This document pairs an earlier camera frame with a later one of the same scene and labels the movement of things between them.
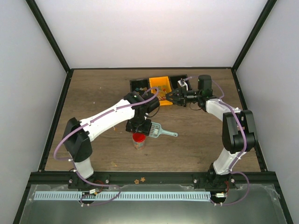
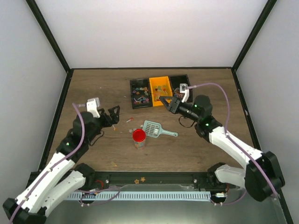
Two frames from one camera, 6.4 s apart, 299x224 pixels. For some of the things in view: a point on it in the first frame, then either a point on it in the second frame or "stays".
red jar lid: x=138 y=137 stays
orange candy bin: x=163 y=84 stays
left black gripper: x=145 y=130 → x=115 y=119
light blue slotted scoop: x=155 y=130 stays
